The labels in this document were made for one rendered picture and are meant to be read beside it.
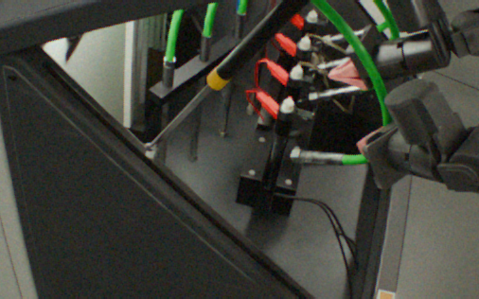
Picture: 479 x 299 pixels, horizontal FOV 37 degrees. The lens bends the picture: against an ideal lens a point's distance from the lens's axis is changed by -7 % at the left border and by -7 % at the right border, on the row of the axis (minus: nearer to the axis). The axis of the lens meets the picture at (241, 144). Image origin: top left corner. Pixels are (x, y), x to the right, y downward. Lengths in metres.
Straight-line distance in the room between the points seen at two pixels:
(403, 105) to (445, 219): 1.79
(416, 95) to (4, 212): 0.58
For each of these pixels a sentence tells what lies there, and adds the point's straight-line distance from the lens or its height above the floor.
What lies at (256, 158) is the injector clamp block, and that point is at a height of 0.98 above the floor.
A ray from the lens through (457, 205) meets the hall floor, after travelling 2.69.
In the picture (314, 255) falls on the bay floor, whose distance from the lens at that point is 1.41.
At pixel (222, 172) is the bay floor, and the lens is 1.49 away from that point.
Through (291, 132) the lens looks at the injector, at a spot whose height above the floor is 1.07.
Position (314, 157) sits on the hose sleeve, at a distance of 1.12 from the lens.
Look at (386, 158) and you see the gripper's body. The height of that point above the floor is 1.28.
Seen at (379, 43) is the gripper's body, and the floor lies 1.30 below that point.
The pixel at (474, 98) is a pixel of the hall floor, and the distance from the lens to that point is 3.11.
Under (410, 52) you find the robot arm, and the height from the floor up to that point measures 1.34.
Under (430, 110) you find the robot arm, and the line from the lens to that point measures 0.86.
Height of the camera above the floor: 2.00
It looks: 49 degrees down
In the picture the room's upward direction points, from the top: 10 degrees clockwise
